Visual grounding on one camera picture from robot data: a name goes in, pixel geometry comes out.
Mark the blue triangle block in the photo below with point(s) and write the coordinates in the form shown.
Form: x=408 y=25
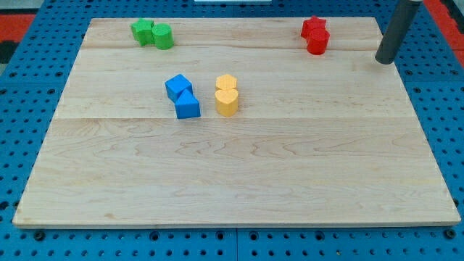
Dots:
x=187 y=106

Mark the yellow hexagon block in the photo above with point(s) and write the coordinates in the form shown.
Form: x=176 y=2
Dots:
x=226 y=82

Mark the green star block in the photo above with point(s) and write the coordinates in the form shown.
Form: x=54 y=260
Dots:
x=142 y=31

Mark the red cylinder block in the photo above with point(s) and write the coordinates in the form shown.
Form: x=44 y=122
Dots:
x=317 y=41

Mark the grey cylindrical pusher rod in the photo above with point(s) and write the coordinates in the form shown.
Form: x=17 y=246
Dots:
x=401 y=19

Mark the red star block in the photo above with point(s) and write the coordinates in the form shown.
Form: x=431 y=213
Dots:
x=311 y=24

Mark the yellow heart block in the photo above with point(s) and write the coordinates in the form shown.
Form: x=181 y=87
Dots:
x=226 y=102

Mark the blue cube block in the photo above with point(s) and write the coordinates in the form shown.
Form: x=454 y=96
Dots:
x=176 y=86

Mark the green cylinder block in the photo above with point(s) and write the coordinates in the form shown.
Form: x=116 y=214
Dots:
x=163 y=36

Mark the light wooden board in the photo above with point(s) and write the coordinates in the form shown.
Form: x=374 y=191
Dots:
x=317 y=141

